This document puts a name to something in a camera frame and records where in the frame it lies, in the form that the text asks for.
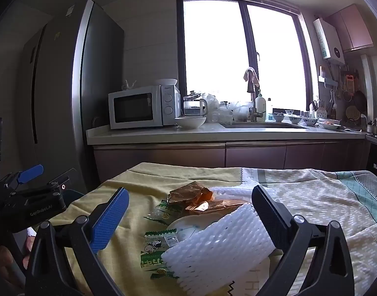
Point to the kitchen counter with cabinets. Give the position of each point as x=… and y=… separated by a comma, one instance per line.
x=176, y=157

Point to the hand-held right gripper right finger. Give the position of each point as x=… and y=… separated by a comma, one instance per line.
x=268, y=219

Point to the white round lid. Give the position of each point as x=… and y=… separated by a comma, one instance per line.
x=191, y=226

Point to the kitchen window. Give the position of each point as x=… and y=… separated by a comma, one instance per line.
x=213, y=55

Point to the white microwave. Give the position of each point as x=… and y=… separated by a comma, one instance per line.
x=136, y=108

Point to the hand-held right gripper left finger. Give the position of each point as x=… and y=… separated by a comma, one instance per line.
x=109, y=219

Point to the yellow patterned tablecloth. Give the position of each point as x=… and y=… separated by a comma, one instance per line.
x=324, y=203

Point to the white soap bottle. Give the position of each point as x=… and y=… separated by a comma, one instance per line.
x=260, y=106

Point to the round hanging trivet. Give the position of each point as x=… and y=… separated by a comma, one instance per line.
x=351, y=113

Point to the pink wall cabinet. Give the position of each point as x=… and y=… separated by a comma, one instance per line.
x=353, y=29

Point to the small white bowl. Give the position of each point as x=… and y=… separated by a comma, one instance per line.
x=166, y=82

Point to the pile of clear plastic containers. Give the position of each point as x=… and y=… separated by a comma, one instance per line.
x=225, y=108

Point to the kitchen sink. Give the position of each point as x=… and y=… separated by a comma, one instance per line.
x=262, y=125

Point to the small metal pot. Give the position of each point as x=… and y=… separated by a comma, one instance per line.
x=372, y=127

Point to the brown cloth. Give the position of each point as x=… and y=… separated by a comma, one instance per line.
x=250, y=77

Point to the small clear bottle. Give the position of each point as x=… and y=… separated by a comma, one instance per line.
x=269, y=111

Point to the blue patterned bowl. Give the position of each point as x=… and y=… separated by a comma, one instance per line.
x=310, y=121
x=278, y=117
x=295, y=120

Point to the large white bowl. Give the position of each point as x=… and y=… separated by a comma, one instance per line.
x=190, y=122

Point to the brown wrapper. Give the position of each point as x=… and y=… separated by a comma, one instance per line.
x=188, y=192

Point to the green cartoon snack wrapper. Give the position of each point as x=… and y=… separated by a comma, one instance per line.
x=153, y=249

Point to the utensil holder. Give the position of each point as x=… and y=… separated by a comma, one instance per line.
x=319, y=112

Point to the plate of food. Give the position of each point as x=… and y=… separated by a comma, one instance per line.
x=329, y=125

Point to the white water heater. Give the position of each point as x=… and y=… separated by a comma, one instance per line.
x=328, y=41

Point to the glass kettle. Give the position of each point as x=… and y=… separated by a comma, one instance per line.
x=194, y=106

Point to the white foam fruit net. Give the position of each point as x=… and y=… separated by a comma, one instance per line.
x=219, y=243

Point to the orange grater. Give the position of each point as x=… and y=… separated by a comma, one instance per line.
x=350, y=82

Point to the person's left forearm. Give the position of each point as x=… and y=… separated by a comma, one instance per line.
x=3, y=262

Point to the grey refrigerator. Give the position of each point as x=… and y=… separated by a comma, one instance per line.
x=59, y=98

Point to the hanging frying pan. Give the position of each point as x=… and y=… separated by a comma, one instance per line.
x=360, y=100

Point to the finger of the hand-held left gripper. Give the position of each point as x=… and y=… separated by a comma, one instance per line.
x=31, y=172
x=63, y=181

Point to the metal faucet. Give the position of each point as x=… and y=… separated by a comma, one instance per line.
x=253, y=111

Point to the hanging metal strainer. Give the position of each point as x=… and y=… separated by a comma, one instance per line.
x=347, y=96

